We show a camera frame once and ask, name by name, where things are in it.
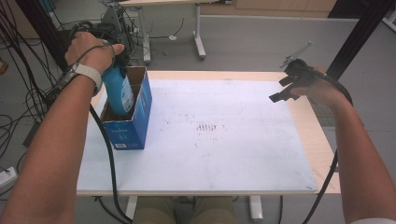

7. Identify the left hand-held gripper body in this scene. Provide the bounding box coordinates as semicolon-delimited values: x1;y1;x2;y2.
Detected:
70;21;131;78

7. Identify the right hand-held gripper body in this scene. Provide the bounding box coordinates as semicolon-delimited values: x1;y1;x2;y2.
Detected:
278;40;327;91

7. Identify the blue plastic bottle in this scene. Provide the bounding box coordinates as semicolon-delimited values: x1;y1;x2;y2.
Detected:
101;64;136;117

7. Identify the blue cardboard box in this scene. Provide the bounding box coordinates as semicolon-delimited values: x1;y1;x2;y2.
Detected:
100;65;153;151

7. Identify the person's right hand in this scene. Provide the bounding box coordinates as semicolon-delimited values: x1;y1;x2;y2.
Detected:
289;64;342;108

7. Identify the person's left hand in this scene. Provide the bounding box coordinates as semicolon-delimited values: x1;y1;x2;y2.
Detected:
64;31;125;76

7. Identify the desk with white legs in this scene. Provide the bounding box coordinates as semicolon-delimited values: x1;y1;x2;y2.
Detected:
118;0;233;64

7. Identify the white table mat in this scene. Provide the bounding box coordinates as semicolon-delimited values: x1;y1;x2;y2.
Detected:
77;78;318;192

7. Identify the white table leg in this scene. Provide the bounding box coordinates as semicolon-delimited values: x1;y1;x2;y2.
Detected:
125;195;138;221
247;195;264;224

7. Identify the person's right leg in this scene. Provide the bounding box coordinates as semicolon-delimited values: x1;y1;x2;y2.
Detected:
190;196;236;224

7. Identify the person's leg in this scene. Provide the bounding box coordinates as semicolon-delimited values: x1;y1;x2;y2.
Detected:
133;196;176;224
190;196;236;224

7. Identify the person's left leg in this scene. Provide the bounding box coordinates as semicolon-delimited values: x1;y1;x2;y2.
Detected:
133;196;176;224

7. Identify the white power strip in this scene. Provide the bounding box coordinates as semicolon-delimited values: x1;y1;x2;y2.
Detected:
0;166;19;189

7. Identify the wristwatch with beige strap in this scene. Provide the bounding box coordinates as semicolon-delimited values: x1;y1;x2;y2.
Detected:
56;62;104;96

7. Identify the black metal post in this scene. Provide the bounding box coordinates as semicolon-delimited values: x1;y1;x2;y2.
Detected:
325;0;396;82
15;0;69;73

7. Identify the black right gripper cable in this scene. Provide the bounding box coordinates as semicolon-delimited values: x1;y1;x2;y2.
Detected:
301;73;354;224

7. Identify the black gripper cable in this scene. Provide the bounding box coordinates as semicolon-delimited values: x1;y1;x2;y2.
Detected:
301;73;354;224
89;104;134;224

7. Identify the bundle of black cables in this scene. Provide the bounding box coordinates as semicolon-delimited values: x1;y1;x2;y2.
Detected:
0;4;64;158

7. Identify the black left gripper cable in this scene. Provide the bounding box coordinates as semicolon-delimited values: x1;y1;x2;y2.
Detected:
89;104;134;224

